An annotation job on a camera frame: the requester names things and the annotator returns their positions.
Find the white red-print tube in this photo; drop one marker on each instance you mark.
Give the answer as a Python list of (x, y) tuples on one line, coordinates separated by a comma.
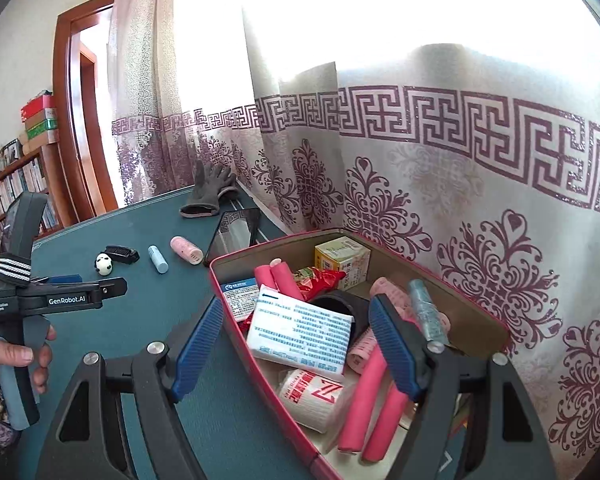
[(313, 401)]

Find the grey glove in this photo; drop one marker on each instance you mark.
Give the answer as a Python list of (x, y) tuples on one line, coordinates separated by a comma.
[(213, 181)]

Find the black smartphone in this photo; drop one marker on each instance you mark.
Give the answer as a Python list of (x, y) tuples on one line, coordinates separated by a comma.
[(236, 230)]

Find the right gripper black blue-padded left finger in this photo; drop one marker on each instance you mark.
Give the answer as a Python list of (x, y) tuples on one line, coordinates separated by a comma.
[(87, 438)]

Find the pink foam curler long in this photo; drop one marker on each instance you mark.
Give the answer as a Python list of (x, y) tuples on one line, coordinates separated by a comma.
[(352, 437)]

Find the wooden bookshelf with books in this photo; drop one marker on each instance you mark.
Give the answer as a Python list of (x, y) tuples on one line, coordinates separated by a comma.
[(40, 171)]

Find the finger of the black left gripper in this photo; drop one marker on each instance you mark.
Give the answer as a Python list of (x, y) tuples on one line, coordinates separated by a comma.
[(107, 287)]

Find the stacked coloured boxes on shelf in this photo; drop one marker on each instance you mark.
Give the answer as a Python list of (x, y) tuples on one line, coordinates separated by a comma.
[(40, 124)]

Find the pink foam curler bent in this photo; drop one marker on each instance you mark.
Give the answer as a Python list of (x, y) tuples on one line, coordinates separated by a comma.
[(278, 276)]

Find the patterned purple white curtain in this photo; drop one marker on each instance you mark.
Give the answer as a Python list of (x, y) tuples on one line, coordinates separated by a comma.
[(463, 135)]

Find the wooden door frame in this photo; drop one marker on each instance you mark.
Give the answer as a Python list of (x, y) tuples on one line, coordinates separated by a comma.
[(80, 139)]

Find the pink hair roller front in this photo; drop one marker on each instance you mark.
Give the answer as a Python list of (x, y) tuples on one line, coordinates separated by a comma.
[(360, 352)]

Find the black plastic cup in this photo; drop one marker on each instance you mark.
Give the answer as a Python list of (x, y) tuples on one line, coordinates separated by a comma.
[(345, 303)]

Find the person's left hand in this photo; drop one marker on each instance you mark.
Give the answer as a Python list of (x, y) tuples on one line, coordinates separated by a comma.
[(21, 356)]

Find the blue white medicine box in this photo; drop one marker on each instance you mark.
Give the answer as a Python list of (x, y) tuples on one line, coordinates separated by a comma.
[(241, 297)]

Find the panda figurine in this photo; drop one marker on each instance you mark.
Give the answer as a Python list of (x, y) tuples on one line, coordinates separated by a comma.
[(103, 264)]

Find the light blue cap stick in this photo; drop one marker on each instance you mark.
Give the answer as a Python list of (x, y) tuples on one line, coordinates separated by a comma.
[(157, 259)]

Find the yellow white medicine box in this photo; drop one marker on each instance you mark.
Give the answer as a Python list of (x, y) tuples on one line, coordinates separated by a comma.
[(346, 256)]

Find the red snack packet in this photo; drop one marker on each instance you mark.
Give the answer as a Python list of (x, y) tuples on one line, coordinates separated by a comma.
[(313, 282)]

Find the grey-blue tube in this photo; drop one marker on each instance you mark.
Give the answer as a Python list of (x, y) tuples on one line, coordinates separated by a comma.
[(434, 324)]

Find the black comb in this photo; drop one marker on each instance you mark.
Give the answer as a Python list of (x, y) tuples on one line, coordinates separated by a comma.
[(122, 254)]

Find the white blue-text leaflet pack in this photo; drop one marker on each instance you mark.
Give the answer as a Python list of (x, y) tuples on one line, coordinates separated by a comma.
[(291, 332)]

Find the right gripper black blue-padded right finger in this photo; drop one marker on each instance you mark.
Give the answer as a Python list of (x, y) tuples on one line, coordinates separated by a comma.
[(504, 437)]

